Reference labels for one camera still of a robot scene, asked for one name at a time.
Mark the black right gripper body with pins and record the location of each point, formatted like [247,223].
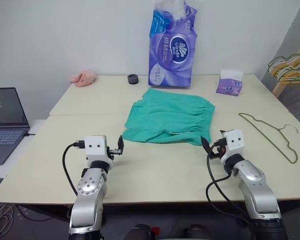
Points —
[220,147]

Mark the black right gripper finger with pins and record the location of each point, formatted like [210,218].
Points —
[207,146]
[222,131]

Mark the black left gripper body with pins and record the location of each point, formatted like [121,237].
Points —
[114,151]

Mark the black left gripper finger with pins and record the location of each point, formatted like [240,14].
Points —
[120,144]

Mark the green shorts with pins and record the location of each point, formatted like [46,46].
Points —
[170,117]

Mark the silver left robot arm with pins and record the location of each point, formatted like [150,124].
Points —
[88,200]

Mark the small purple tissue pack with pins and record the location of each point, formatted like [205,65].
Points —
[229,83]

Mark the black round container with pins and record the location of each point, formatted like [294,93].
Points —
[133,79]

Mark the wooden clothes rack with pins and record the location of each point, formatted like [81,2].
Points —
[281,86]

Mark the pink cloth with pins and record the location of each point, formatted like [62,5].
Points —
[82,78]

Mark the dark rounded shape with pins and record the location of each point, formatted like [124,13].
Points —
[140,232]
[196,232]

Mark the small red block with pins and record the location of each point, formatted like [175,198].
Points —
[156,230]

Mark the purple tissue multipack bag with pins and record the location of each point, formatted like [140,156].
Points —
[172,55]

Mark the grey laptop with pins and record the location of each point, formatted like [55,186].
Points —
[5,125]

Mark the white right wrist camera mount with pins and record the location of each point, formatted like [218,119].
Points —
[233,142]

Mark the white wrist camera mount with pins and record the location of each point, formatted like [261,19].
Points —
[96,147]
[233,142]

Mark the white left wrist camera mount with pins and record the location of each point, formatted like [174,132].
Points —
[96,147]

